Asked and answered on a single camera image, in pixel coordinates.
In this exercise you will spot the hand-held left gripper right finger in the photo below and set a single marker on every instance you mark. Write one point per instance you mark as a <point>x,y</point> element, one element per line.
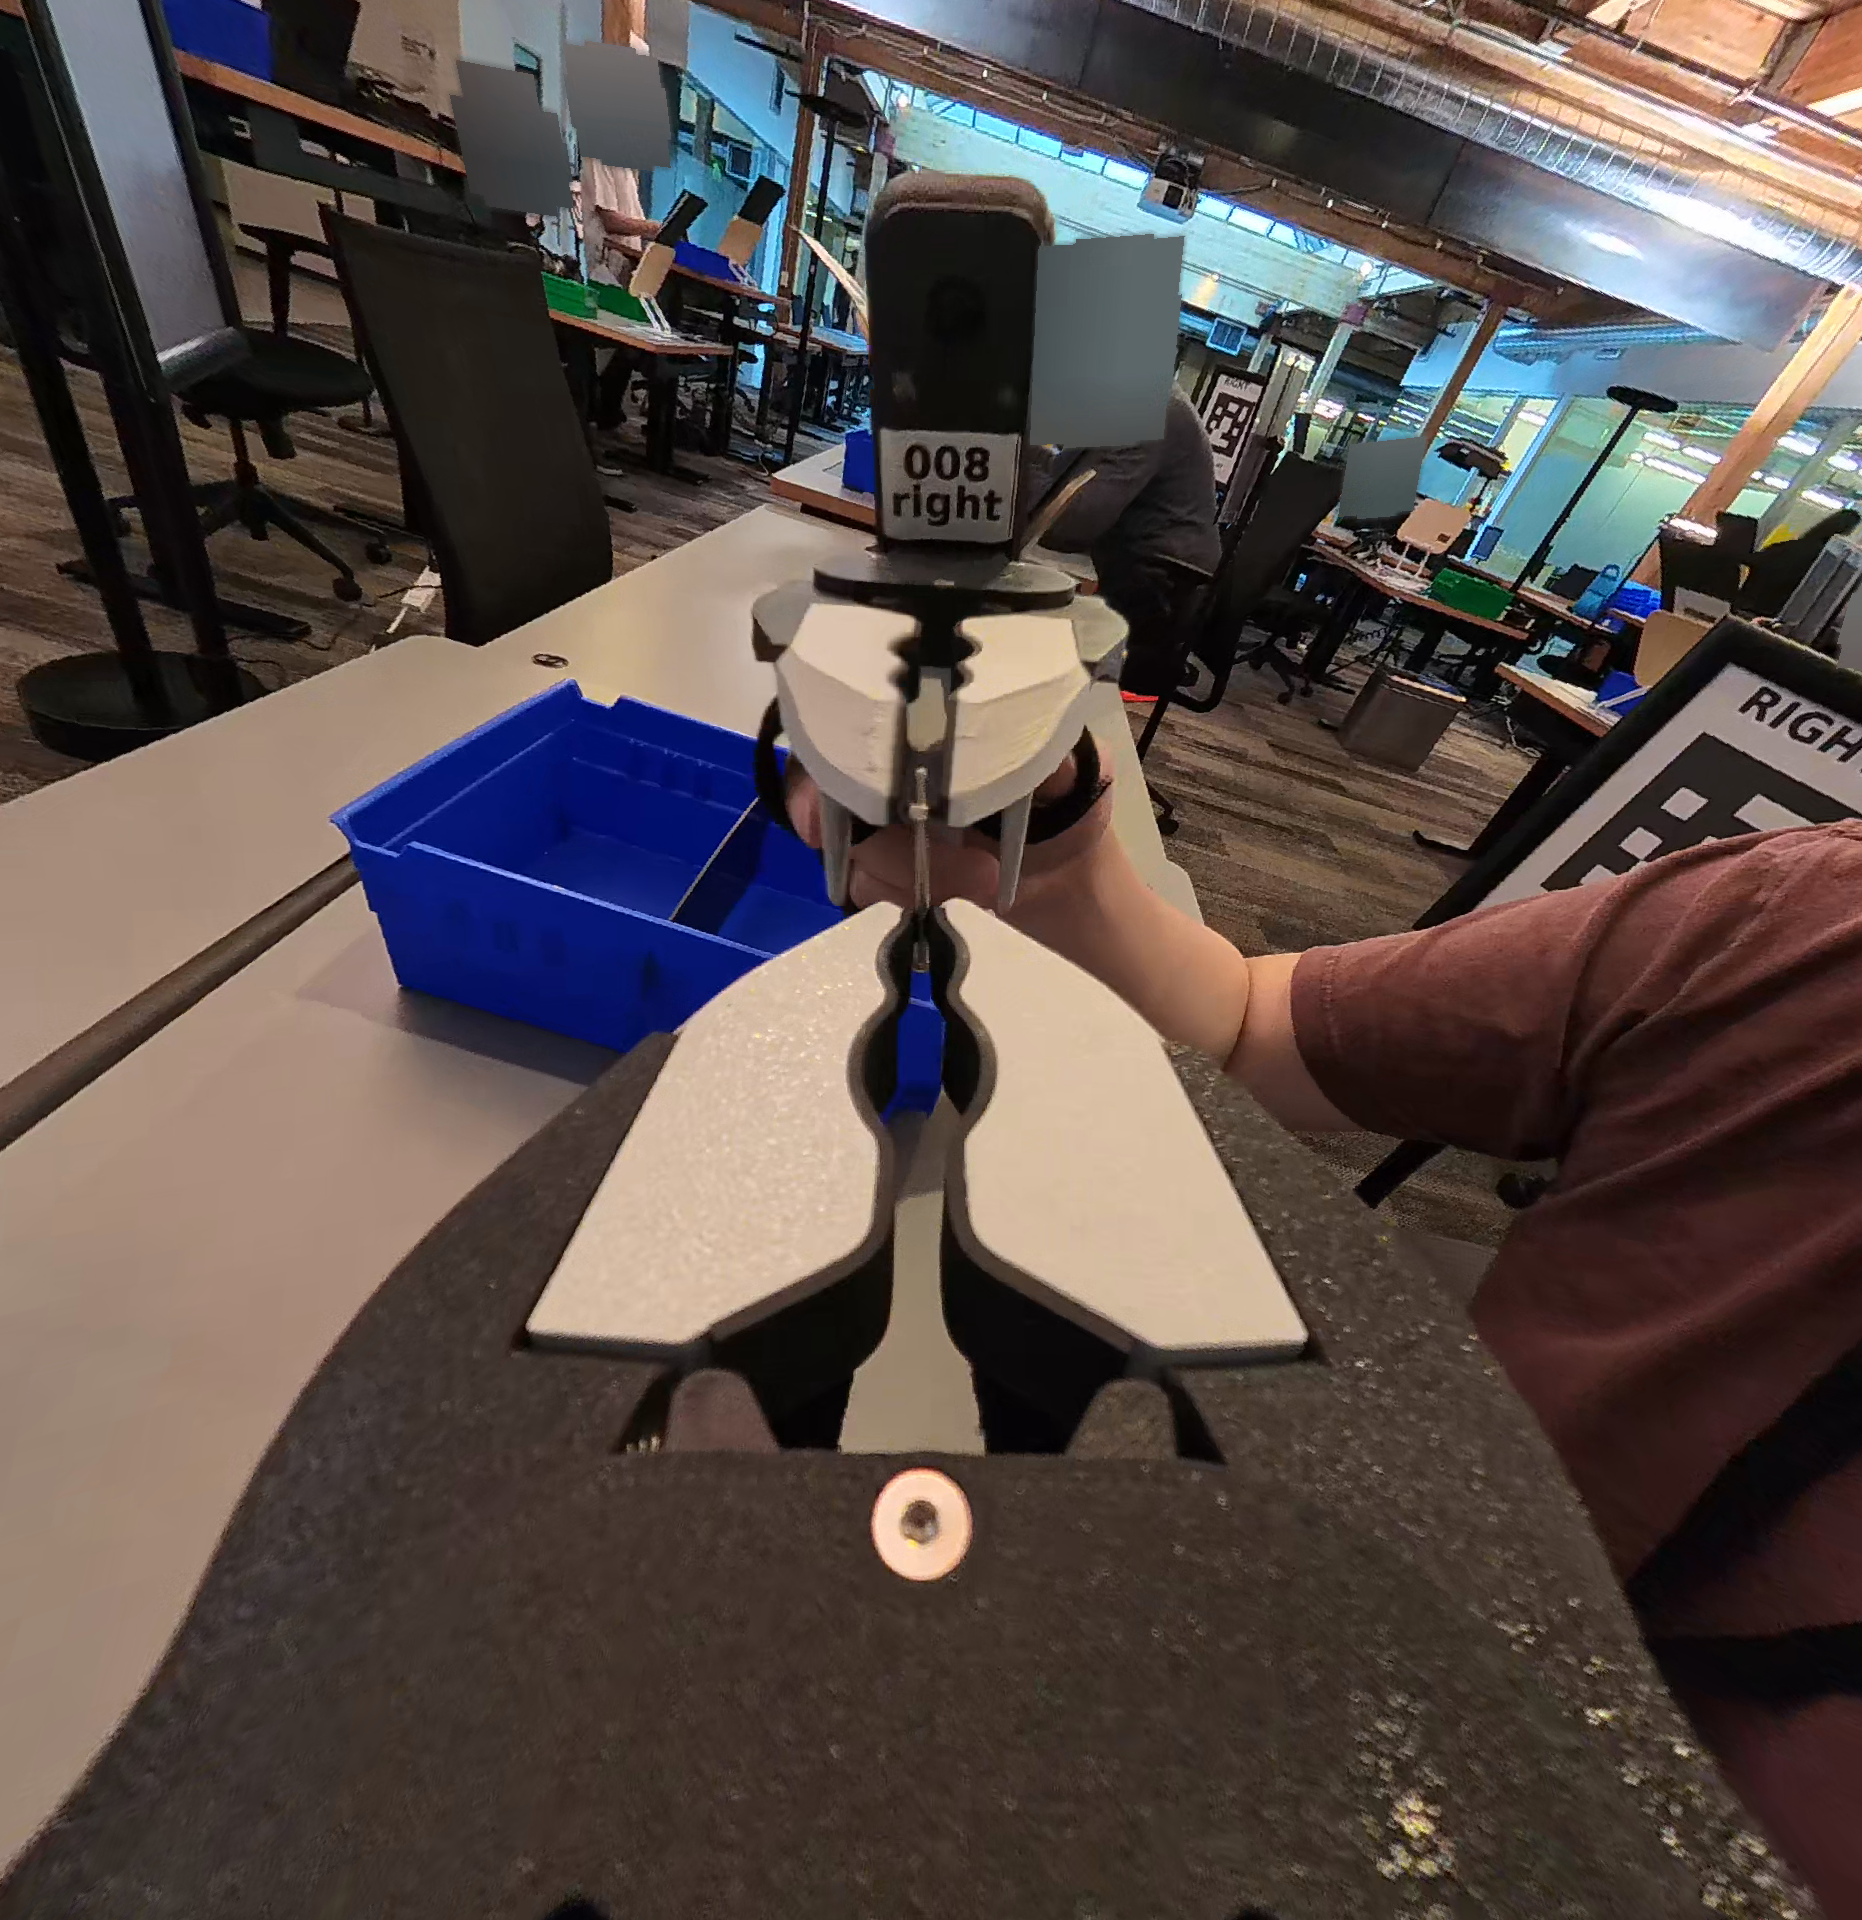
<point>1126,1186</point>

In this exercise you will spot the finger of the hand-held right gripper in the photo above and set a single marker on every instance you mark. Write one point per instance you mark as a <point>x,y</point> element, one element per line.
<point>1022,707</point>
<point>851,707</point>

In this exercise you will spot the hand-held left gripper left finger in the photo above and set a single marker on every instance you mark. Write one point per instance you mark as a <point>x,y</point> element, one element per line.
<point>723,1186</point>

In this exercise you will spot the small metal bolt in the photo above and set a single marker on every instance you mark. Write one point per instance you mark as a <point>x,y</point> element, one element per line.
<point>924,885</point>

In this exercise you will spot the blue plastic parts bin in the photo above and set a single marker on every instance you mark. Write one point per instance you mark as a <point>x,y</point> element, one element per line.
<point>496,914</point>

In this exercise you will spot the person's right forearm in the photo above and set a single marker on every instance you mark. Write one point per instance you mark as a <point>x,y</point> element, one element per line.
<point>1276,1051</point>

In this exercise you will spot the person's right hand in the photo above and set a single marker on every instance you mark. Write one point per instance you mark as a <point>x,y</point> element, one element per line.
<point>1096,885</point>

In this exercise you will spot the black highback office chair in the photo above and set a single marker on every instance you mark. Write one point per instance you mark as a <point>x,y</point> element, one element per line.
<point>1276,555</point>

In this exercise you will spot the distant marker sign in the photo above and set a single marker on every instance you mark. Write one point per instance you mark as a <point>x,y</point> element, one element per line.
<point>1230,427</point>

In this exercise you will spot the wooden office desk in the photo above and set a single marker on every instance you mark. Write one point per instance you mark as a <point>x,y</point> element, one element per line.
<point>646,341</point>

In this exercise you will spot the green storage bin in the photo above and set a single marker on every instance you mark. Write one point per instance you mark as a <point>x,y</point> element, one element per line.
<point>587,297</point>
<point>1472,594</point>

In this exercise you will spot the grey trash can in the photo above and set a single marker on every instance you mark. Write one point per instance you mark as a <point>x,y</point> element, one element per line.
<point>1406,719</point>

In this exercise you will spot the white power strip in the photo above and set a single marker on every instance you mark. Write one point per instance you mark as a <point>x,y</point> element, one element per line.
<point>422,590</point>

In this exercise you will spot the black mesh office chair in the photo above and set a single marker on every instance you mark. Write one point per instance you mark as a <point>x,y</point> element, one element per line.
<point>481,434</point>

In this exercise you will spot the person in maroon shirt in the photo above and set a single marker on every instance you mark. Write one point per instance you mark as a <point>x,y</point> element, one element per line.
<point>1623,1051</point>

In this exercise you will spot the black swivel chair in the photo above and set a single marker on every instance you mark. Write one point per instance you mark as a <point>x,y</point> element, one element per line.
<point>270,374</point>

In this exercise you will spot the large framed marker sign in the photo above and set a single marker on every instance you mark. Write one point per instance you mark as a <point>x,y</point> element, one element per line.
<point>1713,766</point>

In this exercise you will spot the black floor lamp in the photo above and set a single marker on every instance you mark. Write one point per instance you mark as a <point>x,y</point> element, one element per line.
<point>1648,399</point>

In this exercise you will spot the blue storage bin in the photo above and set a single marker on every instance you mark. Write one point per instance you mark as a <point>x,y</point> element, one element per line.
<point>221,38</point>

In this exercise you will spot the whiteboard on black stand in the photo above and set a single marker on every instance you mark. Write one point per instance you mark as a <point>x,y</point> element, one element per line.
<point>123,227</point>

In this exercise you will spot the ceiling mounted camera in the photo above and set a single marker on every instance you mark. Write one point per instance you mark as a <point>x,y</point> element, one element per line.
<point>1171,185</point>

